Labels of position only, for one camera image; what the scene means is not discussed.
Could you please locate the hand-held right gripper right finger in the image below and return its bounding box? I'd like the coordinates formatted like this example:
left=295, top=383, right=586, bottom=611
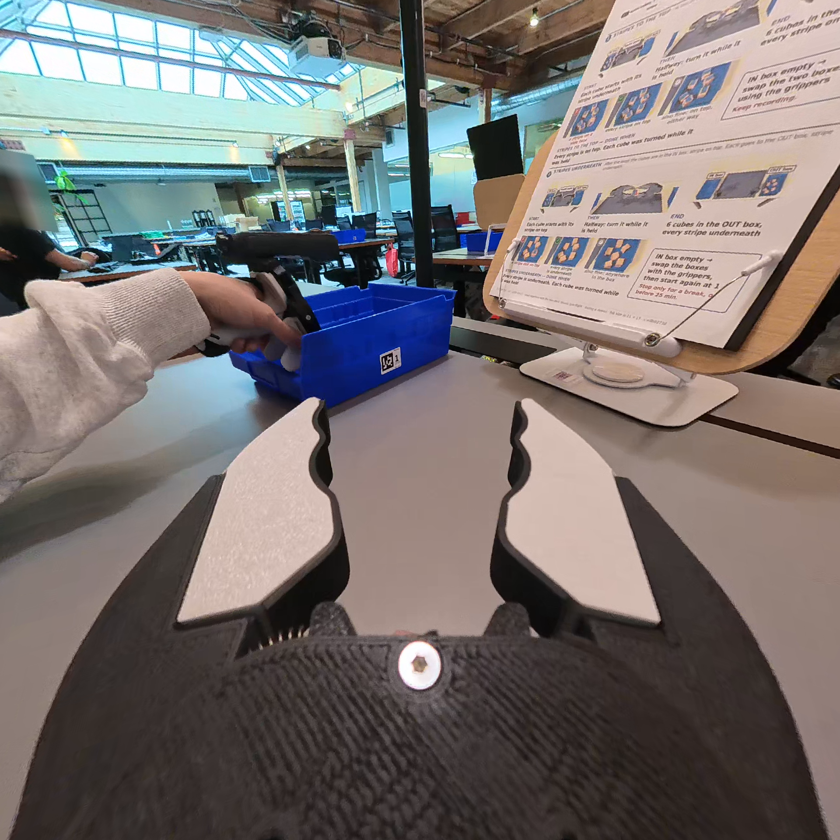
left=491, top=398, right=662, bottom=634

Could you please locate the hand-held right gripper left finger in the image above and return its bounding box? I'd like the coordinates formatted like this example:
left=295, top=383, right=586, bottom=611
left=176, top=397, right=350, bottom=627

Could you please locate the blue plastic bin white tag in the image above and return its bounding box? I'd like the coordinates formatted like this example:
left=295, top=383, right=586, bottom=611
left=228, top=283, right=457, bottom=409

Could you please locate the person's left hand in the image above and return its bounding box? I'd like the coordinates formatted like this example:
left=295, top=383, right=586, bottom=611
left=181, top=272, right=304, bottom=353

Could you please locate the black office chair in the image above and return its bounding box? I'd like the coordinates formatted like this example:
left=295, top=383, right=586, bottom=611
left=392, top=211, right=417, bottom=284
left=431, top=205, right=462, bottom=253

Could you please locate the black pole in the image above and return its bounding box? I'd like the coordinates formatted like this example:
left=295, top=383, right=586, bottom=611
left=399, top=0, right=435, bottom=290

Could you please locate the white ceiling projector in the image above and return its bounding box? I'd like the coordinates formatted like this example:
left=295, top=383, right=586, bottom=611
left=287, top=18, right=347, bottom=78

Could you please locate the wooden document stand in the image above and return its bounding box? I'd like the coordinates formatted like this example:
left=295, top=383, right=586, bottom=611
left=474, top=174, right=526, bottom=229

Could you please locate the black screen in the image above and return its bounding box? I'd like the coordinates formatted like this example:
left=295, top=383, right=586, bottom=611
left=467, top=115, right=526, bottom=181

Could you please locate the printed instruction sheet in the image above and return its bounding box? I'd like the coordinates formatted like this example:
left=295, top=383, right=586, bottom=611
left=502, top=0, right=840, bottom=350

